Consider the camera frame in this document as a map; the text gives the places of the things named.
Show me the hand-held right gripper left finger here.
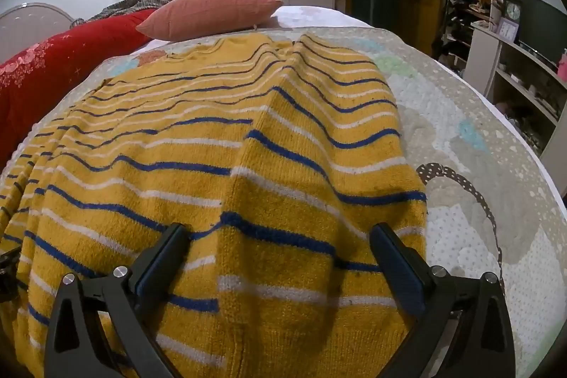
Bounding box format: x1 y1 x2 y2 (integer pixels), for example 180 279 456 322
43 222 191 378

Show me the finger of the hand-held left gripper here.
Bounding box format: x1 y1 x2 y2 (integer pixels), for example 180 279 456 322
0 247 21 304

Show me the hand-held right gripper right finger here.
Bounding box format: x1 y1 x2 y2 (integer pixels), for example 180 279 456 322
369 223 517 378

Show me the yellow striped knit sweater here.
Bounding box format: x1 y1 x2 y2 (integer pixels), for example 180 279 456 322
0 33 428 378

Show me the patterned quilted bed mat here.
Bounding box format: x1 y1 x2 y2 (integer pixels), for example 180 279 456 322
0 26 567 378

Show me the red floral blanket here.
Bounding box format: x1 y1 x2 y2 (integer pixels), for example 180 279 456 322
0 8 160 170

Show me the white open shelf unit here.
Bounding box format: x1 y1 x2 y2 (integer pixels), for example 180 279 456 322
464 21 567 202

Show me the clear curved headboard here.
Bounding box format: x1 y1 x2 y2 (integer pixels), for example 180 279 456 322
0 2 74 64

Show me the pink pillow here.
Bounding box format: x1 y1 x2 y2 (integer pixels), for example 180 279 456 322
135 0 284 42

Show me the small purple desk clock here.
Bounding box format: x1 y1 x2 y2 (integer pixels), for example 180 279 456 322
496 17 519 43

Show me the plaid cloth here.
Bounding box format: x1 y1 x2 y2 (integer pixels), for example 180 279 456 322
68 0 171 27

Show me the cluttered shoe rack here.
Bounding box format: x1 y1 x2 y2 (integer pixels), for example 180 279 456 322
436 0 506 73

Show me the black television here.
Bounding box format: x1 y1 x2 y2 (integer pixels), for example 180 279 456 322
518 0 567 64

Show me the dark mantel clock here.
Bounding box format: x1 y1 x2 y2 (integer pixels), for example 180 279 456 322
501 0 524 25

